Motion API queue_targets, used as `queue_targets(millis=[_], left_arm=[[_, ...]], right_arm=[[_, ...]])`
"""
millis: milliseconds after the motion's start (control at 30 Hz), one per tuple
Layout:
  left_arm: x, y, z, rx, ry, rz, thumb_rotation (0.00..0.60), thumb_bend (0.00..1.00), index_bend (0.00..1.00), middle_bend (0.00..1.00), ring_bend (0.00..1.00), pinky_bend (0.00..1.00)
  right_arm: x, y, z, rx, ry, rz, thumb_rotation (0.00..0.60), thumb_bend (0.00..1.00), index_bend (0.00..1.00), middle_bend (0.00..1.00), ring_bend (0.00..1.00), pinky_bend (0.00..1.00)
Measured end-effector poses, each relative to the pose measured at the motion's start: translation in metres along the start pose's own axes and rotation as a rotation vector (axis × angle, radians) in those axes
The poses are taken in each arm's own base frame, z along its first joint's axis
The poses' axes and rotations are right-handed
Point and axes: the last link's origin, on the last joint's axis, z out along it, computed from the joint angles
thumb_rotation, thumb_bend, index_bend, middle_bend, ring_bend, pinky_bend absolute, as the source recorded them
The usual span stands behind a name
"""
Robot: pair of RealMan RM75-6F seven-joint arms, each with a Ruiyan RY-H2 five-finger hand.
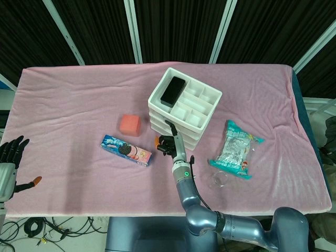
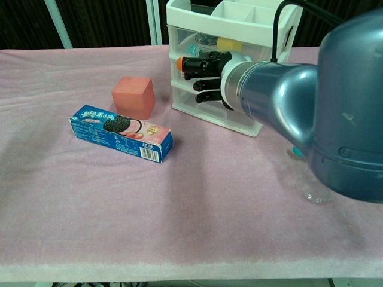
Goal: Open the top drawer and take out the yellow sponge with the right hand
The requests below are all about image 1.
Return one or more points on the blue Oreo cookie box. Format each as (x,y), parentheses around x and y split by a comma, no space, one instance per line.
(126,151)

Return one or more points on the pink table cloth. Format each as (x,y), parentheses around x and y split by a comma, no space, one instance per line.
(78,92)

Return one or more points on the teal snack bag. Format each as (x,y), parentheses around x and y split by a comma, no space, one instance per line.
(235,149)

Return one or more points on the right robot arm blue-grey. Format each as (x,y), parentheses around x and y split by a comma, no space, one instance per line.
(189,197)

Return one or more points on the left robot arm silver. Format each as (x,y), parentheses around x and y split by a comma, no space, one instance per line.
(2,212)

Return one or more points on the white compartment trays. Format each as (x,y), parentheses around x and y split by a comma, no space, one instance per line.
(195,136)

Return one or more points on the clear plastic cup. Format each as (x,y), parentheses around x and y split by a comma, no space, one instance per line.
(220,180)

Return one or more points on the left robot hand grey black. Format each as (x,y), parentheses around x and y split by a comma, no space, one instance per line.
(6,178)

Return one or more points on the dark blue table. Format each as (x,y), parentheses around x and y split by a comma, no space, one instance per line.
(302,110)

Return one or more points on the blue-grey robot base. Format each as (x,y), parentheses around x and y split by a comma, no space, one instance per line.
(141,236)

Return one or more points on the white partition frame post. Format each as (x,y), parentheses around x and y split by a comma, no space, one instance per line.
(221,31)
(65,34)
(315,47)
(134,31)
(6,82)

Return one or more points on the dark olive bag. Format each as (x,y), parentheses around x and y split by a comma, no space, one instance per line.
(329,136)

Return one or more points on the pink sponge cube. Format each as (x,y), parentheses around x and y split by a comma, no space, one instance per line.
(130,125)

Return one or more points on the black rectangular box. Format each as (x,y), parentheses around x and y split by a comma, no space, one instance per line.
(173,92)

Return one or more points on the right robot hand grey black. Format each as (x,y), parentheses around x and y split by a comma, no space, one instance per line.
(178,147)

